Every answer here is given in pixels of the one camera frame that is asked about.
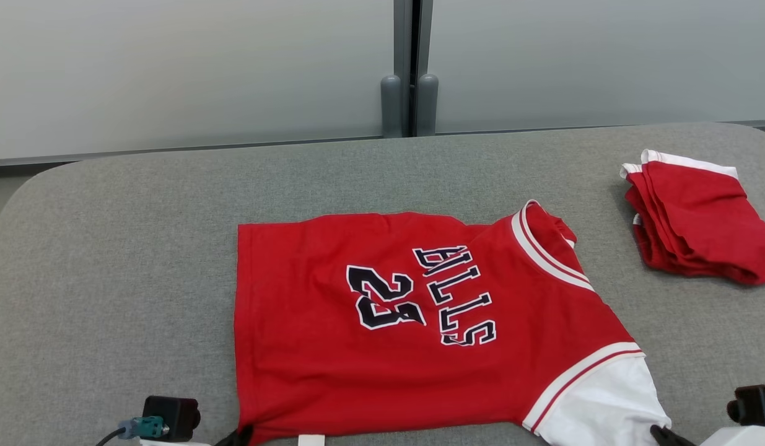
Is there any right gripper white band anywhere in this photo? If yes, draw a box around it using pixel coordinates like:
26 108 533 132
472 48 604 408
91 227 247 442
650 424 765 446

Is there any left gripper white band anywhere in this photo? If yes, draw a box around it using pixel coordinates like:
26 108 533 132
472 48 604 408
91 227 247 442
139 424 254 446

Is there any red Bulls jersey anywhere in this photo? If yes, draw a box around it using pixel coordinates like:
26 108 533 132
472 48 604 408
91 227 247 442
234 199 673 446

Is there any red shorts white stripe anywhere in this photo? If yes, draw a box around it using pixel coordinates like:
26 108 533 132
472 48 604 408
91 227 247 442
619 149 765 286

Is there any left teal plug black cable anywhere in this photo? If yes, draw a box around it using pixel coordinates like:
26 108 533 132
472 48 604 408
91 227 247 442
96 416 170 446

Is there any grey partition base rail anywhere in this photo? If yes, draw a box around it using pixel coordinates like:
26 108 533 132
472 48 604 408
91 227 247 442
0 135 384 168
435 119 765 136

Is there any grey cylindrical post foot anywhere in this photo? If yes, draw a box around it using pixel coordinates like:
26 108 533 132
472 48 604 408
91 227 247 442
381 75 403 139
416 74 439 136

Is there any grey partition post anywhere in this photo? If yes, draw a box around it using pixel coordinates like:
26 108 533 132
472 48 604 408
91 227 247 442
393 0 434 137

